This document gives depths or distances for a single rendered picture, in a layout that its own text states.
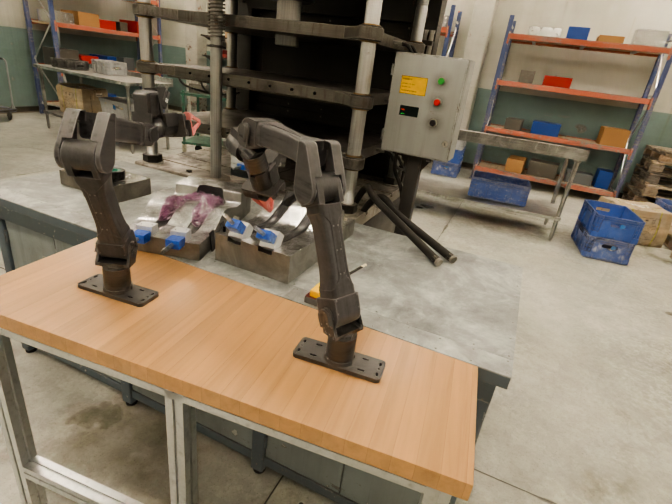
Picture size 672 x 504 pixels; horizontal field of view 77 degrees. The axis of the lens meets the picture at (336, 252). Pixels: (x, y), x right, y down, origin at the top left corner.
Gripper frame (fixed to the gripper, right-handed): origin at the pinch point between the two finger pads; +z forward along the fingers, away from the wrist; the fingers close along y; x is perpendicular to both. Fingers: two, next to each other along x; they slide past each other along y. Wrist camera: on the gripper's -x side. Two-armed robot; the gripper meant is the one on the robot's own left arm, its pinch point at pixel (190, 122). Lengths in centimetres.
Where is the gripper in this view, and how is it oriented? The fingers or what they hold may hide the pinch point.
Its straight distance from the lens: 145.0
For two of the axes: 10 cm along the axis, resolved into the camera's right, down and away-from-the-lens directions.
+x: 0.5, 9.3, 3.8
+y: -9.4, -0.9, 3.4
